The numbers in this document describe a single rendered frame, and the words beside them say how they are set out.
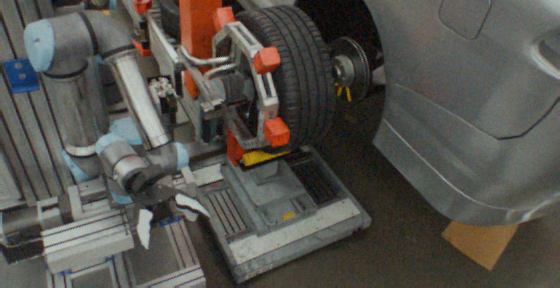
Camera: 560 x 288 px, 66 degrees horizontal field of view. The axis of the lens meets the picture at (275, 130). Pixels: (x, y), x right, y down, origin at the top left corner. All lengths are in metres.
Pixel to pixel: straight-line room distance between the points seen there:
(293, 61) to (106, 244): 0.94
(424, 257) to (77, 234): 1.78
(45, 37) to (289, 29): 0.95
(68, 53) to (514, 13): 1.17
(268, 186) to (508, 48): 1.43
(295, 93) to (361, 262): 1.12
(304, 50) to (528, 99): 0.81
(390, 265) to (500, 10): 1.53
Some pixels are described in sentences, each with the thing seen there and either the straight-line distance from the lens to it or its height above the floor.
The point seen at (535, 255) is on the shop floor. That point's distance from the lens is 2.95.
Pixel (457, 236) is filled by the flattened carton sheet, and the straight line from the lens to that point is 2.77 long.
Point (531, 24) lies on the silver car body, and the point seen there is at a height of 1.53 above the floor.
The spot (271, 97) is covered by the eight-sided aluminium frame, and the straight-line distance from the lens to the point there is 1.70.
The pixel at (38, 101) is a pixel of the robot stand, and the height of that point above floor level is 1.12.
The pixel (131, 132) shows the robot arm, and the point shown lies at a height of 1.05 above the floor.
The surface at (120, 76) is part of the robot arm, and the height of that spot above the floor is 1.32.
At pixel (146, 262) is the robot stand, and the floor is 0.21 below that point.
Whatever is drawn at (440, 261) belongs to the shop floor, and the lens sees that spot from 2.63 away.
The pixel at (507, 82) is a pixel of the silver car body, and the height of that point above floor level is 1.35.
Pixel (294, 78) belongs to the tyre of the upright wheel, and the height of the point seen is 1.05.
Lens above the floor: 2.02
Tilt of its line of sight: 42 degrees down
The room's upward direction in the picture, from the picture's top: 7 degrees clockwise
